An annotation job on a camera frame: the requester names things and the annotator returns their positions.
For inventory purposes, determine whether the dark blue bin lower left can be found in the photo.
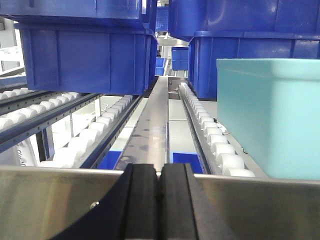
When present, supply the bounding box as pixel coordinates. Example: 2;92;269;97
15;23;158;95

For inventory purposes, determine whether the white roller track right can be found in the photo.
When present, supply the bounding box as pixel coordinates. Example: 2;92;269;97
178;82;256;177

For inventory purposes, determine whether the blue bin below shelf right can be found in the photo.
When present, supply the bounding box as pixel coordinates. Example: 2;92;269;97
170;151;204;174

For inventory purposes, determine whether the blue bin below shelf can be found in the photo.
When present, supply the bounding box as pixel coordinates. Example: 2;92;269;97
170;151;204;174
98;149;122;170

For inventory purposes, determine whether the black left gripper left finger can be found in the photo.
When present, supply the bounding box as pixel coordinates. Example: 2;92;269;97
54;164;157;240

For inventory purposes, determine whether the dark blue bin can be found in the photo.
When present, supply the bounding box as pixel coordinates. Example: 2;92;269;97
15;23;158;95
188;31;320;99
0;0;157;31
168;0;320;40

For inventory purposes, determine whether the dark blue bin upper right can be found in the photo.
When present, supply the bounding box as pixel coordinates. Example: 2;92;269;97
168;0;320;40

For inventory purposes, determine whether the steel centre divider rail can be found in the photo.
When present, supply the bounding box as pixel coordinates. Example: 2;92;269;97
115;76;170;172

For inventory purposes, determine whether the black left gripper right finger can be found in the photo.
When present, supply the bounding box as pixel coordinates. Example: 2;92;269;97
159;163;235;240

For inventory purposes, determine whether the dark blue bin upper left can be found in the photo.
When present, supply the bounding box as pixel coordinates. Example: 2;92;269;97
0;0;157;31

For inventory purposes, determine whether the white roller track far left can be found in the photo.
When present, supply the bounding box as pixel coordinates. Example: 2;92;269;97
0;93;102;152

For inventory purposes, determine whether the dark blue bin lower right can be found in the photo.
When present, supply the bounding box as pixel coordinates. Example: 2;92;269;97
188;31;320;99

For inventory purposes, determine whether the white roller track centre-left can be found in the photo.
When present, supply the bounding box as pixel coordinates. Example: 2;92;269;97
38;95;135;168

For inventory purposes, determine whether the distant blue bin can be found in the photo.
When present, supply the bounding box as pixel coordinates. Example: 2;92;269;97
171;47;189;71

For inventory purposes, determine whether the blue bin below shelf left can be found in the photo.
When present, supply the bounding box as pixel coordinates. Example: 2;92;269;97
98;149;122;170

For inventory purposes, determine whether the steel shelf front rail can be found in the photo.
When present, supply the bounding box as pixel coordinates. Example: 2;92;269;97
0;166;320;240

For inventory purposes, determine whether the light cyan plastic bin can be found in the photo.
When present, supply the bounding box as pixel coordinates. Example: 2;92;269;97
217;58;320;180

